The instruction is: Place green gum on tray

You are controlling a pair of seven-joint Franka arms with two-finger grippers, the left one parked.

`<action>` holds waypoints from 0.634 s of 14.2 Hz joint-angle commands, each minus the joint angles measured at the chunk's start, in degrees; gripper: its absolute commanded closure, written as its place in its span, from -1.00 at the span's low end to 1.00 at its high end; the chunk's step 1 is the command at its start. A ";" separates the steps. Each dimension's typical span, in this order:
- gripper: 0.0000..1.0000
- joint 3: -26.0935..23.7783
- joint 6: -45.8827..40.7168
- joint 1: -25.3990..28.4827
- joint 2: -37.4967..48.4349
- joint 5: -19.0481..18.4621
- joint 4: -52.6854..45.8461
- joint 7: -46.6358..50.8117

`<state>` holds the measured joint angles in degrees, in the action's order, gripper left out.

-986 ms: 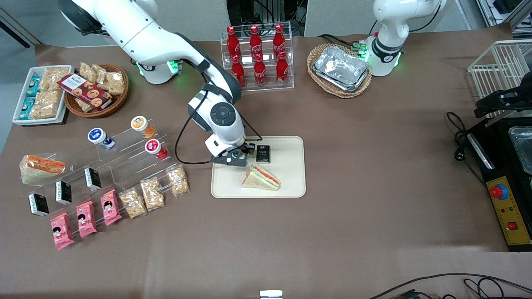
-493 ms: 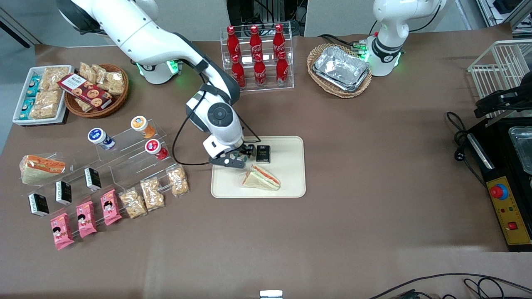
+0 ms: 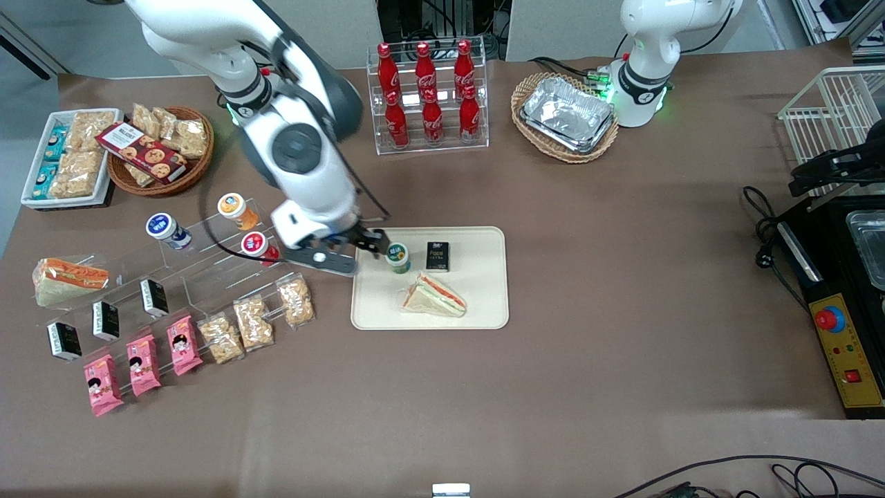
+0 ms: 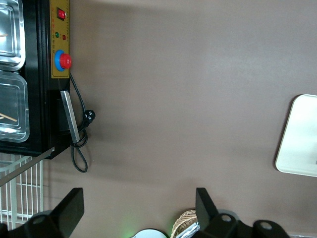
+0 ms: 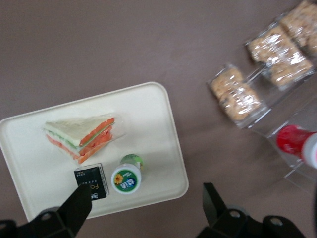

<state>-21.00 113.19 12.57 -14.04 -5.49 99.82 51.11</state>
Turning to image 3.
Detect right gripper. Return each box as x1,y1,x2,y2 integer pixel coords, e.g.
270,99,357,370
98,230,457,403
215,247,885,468
270,201,389,261

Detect green gum bottle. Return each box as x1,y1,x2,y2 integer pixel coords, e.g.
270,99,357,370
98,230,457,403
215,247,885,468
384,242,412,275

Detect cream plastic tray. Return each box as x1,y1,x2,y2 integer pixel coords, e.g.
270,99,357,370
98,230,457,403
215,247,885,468
350,226,510,331

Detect red gum bottle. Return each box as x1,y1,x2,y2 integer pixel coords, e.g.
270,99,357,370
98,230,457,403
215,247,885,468
240,231,282,268

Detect orange gum bottle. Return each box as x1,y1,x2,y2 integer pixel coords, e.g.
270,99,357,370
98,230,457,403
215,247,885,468
217,192,261,232

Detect blue gum bottle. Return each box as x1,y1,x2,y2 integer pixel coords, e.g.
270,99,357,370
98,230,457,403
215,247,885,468
145,212,193,250

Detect aluminium foil tray stack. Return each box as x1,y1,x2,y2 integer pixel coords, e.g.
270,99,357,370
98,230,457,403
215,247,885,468
519,76,617,155

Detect black tray sealer machine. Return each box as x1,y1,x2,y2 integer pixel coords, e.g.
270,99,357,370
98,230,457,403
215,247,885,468
774,194,885,420

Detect wrapped triangle sandwich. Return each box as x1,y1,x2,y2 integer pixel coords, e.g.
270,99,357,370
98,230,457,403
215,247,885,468
32,257,111,309
400,271,468,320

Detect red cola bottle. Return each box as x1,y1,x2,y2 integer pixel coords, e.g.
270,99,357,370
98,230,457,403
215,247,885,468
421,89,445,145
459,84,481,140
384,91,410,149
453,39,476,94
414,41,438,98
376,42,401,98

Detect clear acrylic bottle rack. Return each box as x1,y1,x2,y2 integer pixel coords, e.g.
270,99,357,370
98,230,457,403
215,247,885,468
366,37,490,157

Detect clear acrylic stepped stand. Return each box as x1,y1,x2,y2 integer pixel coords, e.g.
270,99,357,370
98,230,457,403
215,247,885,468
114,196,286,315

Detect wicker basket with snacks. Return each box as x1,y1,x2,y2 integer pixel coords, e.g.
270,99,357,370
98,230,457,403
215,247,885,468
106,105,216,199

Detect wicker basket with foil trays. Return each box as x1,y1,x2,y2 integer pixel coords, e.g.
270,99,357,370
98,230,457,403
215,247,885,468
511,72,620,165

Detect pink snack packet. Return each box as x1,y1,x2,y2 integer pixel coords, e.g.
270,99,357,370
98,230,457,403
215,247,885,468
84,354,126,418
125,334,162,398
167,315,205,377

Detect red cookie box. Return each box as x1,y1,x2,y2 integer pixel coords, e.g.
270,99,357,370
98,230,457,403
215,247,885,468
95,122,189,183

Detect teal snack packet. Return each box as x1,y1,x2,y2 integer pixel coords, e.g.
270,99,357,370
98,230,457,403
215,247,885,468
43,124,71,164
32,162,60,201

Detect white rectangular bin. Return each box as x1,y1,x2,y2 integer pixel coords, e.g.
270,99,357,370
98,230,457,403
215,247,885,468
20,108,124,210

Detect red emergency stop button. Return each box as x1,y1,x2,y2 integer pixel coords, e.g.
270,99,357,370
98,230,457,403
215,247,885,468
814,305,846,333

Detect yellow sealer control panel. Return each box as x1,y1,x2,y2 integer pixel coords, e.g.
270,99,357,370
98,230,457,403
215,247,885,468
808,293,885,409

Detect steel food container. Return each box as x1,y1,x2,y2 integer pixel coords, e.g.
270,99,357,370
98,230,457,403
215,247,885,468
846,210,885,292

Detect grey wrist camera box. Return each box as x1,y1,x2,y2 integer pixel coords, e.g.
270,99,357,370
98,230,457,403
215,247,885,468
285,247,359,278

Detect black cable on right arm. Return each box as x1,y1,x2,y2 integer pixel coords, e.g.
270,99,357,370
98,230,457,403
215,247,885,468
199,31,391,265

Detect dark equipment with cables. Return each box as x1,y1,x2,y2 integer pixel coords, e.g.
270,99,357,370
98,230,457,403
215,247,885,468
376,0,513,62

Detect black cable at left base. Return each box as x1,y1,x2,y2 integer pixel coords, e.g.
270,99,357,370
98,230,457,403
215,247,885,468
530,55,625,82

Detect black power cable with plug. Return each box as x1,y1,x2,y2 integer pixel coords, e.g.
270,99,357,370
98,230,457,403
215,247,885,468
743,185,814,313

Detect silver metal bar handle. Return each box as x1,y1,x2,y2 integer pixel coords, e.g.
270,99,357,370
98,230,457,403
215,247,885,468
777,221,824,282

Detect black floor cables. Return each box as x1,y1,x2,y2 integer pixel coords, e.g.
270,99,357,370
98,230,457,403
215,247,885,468
611,454,885,498

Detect sealer machine lever handle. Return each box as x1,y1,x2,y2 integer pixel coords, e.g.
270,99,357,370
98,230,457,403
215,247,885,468
788,137,885,212

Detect white wire rack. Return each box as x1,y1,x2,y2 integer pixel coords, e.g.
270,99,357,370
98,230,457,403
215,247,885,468
777,65,885,201

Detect grey metal shelf frame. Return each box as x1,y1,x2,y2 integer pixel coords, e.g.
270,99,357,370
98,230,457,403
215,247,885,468
791,0,885,67

